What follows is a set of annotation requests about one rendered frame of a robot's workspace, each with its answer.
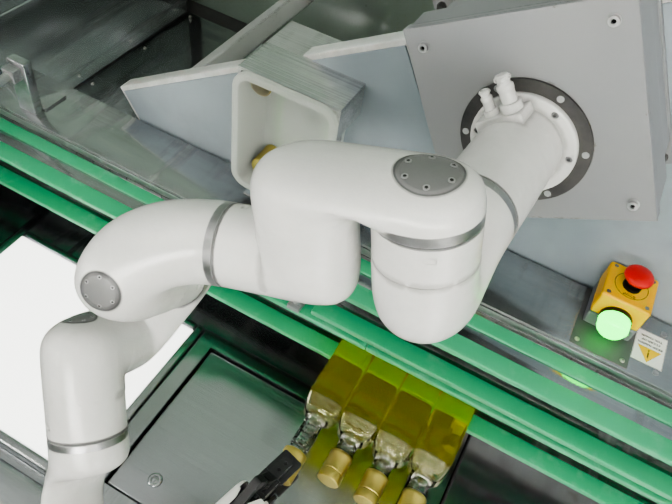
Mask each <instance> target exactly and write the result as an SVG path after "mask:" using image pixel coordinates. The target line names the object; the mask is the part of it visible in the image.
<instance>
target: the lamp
mask: <svg viewBox="0 0 672 504"><path fill-rule="evenodd" d="M632 321H633V320H632V317H631V315H630V314H629V313H628V312H627V311H625V310H623V309H621V308H618V307H605V308H603V309H601V310H600V312H599V314H598V317H597V323H596V327H597V330H598V331H599V333H600V334H601V335H602V336H603V337H605V338H607V339H610V340H620V339H622V338H624V337H626V336H627V335H628V333H629V330H630V328H631V326H632Z"/></svg>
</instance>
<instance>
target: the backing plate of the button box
mask: <svg viewBox="0 0 672 504"><path fill-rule="evenodd" d="M591 292H592V289H591V288H587V290H586V293H585V296H584V299H583V302H582V305H581V308H580V311H579V314H578V316H577V319H576V322H575V325H574V328H573V331H572V334H571V337H570V340H569V342H570V343H572V344H575V345H577V346H579V347H581V348H583V349H585V350H587V351H589V352H591V353H593V354H595V355H597V356H599V357H601V358H604V359H606V360H608V361H610V362H612V363H614V364H616V365H618V366H620V367H622V368H624V369H627V366H628V362H629V358H630V354H631V351H632V347H633V343H634V339H635V335H636V333H635V334H634V335H633V336H632V338H631V339H630V340H629V341H626V340H624V339H620V340H610V339H607V338H605V337H603V336H602V335H601V334H600V333H599V331H598V330H597V327H596V326H594V325H592V324H590V323H588V322H586V321H584V320H583V316H584V313H585V310H586V307H587V304H588V301H589V298H590V295H591Z"/></svg>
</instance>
